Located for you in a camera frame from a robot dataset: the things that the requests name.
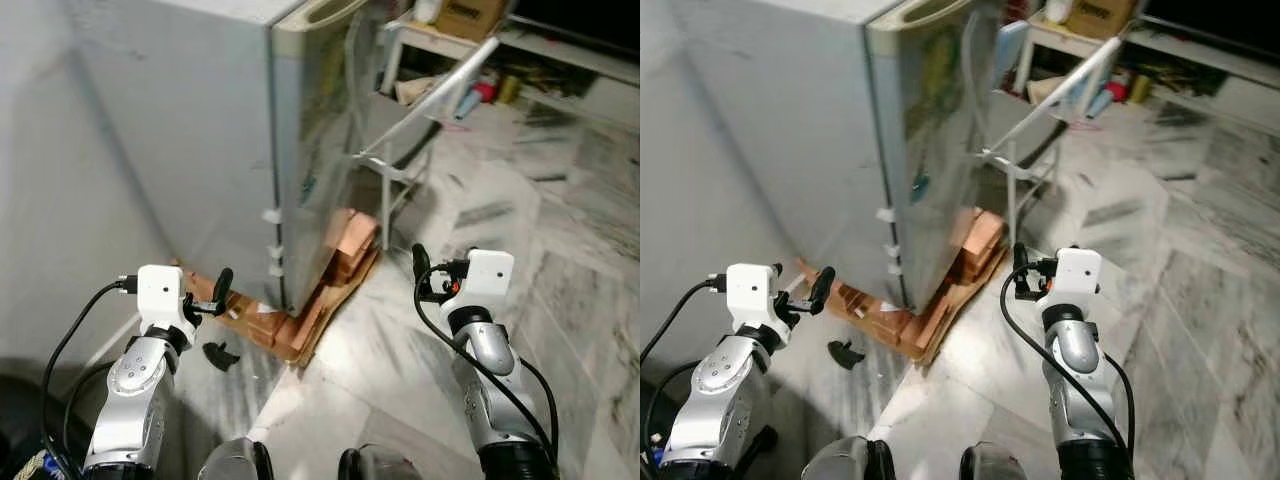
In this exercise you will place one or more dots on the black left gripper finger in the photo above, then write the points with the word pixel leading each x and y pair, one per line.
pixel 223 288
pixel 824 285

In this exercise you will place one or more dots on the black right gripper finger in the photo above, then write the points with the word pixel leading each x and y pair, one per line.
pixel 421 265
pixel 1020 262

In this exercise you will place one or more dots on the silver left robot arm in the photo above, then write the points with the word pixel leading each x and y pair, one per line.
pixel 720 400
pixel 135 400

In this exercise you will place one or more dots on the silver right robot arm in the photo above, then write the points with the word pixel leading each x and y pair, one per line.
pixel 490 360
pixel 1075 360

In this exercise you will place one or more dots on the grey fridge body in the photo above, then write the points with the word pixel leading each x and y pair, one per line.
pixel 180 120
pixel 790 120

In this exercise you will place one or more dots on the small black plastic piece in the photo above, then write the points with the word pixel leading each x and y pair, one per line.
pixel 220 353
pixel 845 353

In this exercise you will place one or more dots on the orange brick stack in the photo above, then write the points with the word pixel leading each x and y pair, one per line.
pixel 290 335
pixel 920 335

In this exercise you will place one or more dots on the robot left leg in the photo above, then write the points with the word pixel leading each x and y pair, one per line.
pixel 840 462
pixel 235 462

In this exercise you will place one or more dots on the robot leg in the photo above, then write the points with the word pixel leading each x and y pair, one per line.
pixel 380 465
pixel 235 462
pixel 840 462
pixel 1000 465

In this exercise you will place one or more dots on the white metal rack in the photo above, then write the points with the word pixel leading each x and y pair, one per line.
pixel 440 92
pixel 1060 93

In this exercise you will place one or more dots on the small red container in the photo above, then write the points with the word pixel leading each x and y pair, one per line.
pixel 486 92
pixel 1117 95

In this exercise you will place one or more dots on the robot right leg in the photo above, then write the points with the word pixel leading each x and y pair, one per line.
pixel 1000 465
pixel 380 465

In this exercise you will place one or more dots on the yellow jar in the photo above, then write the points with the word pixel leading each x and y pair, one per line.
pixel 508 88
pixel 1140 88

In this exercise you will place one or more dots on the brown cardboard box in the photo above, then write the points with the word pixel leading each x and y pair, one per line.
pixel 1100 12
pixel 470 15

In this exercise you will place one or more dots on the white bottle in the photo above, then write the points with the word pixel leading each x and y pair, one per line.
pixel 427 10
pixel 1058 10

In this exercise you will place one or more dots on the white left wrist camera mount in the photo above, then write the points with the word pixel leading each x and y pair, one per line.
pixel 160 295
pixel 750 290

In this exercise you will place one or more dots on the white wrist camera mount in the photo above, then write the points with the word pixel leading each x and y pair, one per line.
pixel 1078 272
pixel 160 295
pixel 490 272
pixel 750 290

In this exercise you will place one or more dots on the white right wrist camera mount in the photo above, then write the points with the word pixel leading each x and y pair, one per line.
pixel 490 272
pixel 1078 272

